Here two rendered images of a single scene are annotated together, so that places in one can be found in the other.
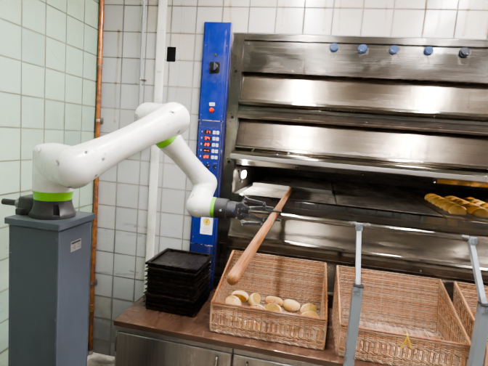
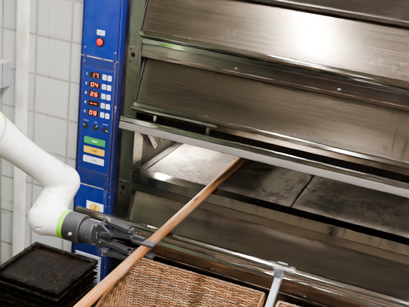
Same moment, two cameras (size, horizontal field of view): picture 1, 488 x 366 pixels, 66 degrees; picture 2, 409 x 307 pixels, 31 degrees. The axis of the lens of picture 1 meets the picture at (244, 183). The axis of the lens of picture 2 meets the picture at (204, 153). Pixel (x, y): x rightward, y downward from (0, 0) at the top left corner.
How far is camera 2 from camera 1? 0.96 m
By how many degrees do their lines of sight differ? 16
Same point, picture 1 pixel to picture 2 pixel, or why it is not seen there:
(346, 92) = (308, 36)
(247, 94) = (156, 22)
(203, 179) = (53, 182)
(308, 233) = (241, 247)
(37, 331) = not seen: outside the picture
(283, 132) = (210, 88)
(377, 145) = (352, 128)
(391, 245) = (363, 284)
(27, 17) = not seen: outside the picture
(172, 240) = not seen: hidden behind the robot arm
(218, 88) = (109, 8)
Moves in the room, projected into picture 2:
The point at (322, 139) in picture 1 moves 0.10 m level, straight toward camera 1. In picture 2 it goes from (269, 106) to (260, 113)
